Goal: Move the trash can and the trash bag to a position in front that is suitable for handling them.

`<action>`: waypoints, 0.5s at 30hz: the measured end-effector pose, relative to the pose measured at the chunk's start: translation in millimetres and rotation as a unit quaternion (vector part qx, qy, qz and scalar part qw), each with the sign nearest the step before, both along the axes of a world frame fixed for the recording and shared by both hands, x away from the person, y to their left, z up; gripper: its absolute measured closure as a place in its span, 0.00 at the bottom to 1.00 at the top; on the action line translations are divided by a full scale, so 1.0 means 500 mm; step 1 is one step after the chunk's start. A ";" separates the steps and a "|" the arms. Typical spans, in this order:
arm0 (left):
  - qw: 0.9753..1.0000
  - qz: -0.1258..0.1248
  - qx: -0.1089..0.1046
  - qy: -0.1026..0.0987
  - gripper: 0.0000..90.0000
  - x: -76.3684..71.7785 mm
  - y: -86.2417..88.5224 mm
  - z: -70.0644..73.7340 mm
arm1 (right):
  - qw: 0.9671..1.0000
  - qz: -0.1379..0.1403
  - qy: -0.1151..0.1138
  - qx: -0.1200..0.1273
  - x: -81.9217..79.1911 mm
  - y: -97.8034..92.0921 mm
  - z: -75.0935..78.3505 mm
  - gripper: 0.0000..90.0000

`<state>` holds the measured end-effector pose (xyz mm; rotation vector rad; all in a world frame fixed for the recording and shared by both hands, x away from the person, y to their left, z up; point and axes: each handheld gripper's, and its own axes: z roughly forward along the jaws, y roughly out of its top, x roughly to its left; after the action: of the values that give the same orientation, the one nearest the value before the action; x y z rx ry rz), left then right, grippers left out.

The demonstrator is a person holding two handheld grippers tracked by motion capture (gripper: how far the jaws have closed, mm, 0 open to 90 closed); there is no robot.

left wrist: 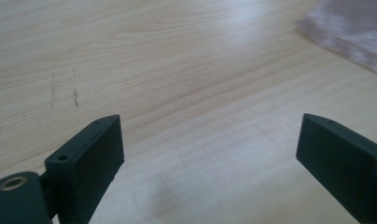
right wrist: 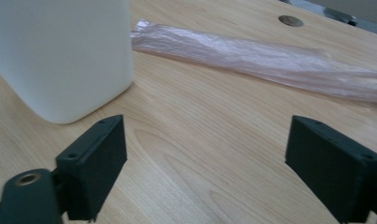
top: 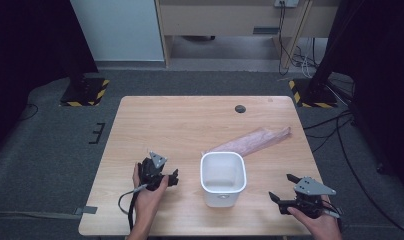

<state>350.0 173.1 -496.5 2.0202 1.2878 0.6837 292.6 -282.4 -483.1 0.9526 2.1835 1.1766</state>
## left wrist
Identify translucent pink plastic bag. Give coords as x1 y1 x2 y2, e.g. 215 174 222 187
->
295 0 377 75

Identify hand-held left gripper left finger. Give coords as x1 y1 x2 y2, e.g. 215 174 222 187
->
44 114 125 224

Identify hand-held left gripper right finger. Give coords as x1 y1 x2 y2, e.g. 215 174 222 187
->
296 113 377 224

